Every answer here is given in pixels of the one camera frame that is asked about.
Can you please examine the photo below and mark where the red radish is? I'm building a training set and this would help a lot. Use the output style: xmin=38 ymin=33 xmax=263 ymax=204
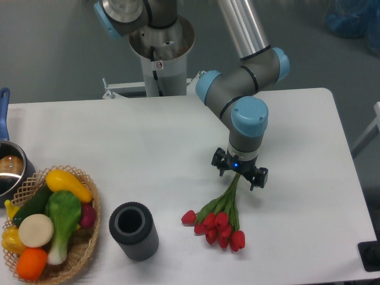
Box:
xmin=79 ymin=204 xmax=97 ymax=229

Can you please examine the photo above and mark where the blue handled saucepan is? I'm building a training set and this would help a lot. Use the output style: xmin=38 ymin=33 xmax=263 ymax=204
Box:
xmin=1 ymin=87 xmax=35 ymax=208

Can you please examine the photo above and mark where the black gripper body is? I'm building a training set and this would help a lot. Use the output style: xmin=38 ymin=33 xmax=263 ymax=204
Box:
xmin=224 ymin=152 xmax=257 ymax=176

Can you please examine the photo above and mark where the orange fruit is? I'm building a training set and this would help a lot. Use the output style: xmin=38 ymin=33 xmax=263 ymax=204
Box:
xmin=16 ymin=248 xmax=48 ymax=281

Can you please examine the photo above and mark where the green bok choy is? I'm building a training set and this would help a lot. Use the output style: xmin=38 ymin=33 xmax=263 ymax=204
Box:
xmin=45 ymin=190 xmax=81 ymax=265

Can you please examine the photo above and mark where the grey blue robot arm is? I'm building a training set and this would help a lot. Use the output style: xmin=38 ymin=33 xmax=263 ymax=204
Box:
xmin=94 ymin=1 xmax=290 ymax=188

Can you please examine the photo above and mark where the yellow bell pepper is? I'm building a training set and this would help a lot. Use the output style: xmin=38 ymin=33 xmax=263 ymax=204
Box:
xmin=1 ymin=226 xmax=27 ymax=255

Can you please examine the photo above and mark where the blue plastic bag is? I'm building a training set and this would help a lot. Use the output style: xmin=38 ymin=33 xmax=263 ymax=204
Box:
xmin=324 ymin=1 xmax=379 ymax=56

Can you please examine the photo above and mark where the beige round disc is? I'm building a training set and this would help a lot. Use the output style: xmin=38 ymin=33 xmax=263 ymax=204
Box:
xmin=18 ymin=214 xmax=54 ymax=248

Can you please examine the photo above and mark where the dark green cucumber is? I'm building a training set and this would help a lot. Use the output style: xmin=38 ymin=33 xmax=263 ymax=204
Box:
xmin=12 ymin=183 xmax=53 ymax=227

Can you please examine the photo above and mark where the white furniture leg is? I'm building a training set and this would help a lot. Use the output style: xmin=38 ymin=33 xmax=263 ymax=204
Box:
xmin=351 ymin=102 xmax=379 ymax=159

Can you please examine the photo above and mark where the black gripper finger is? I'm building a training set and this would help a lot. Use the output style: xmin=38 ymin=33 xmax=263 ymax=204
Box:
xmin=211 ymin=147 xmax=229 ymax=176
xmin=245 ymin=166 xmax=268 ymax=191

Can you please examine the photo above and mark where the dark grey ribbed vase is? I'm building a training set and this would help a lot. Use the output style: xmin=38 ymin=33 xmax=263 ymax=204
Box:
xmin=109 ymin=202 xmax=159 ymax=261

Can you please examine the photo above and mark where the yellow banana tip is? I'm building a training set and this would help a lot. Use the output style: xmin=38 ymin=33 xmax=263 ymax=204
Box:
xmin=4 ymin=199 xmax=20 ymax=220

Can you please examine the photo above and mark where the red tulip bouquet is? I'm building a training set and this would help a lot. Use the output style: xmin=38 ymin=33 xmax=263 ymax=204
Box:
xmin=181 ymin=173 xmax=246 ymax=252

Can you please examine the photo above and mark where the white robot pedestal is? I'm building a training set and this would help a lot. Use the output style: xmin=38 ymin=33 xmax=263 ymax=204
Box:
xmin=103 ymin=15 xmax=195 ymax=99

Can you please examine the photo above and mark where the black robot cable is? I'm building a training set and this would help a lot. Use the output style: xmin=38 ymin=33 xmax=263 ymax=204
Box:
xmin=149 ymin=45 xmax=163 ymax=97

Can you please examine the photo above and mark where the woven wicker basket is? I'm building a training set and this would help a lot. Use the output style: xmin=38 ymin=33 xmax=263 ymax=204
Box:
xmin=2 ymin=165 xmax=101 ymax=284

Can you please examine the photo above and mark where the black device at edge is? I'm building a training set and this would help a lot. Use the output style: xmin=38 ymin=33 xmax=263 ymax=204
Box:
xmin=357 ymin=241 xmax=379 ymax=272

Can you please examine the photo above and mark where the yellow squash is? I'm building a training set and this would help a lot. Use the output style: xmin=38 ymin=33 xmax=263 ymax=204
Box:
xmin=45 ymin=169 xmax=93 ymax=203

